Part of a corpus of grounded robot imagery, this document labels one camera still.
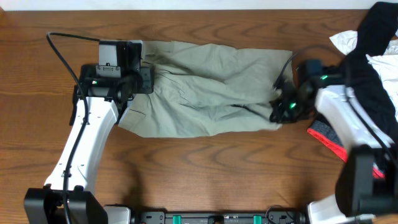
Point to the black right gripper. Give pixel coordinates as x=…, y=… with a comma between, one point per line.
x=280, y=106

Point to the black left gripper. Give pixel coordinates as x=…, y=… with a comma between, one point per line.
x=147, y=79

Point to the khaki green shorts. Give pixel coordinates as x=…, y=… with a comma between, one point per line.
x=205, y=90

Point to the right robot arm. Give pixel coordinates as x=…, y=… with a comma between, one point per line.
x=367, y=185

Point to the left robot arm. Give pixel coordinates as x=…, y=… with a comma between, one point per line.
x=101, y=95

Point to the grey red trimmed garment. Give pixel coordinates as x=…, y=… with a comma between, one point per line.
x=321, y=130

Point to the black folded garment left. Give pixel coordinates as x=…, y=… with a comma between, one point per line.
x=87, y=73

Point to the white garment right pile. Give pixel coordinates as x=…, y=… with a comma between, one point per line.
x=385, y=65

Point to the black garment right pile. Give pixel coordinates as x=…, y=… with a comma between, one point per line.
x=373, y=36

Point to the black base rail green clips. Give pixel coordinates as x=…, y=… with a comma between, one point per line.
x=272, y=216

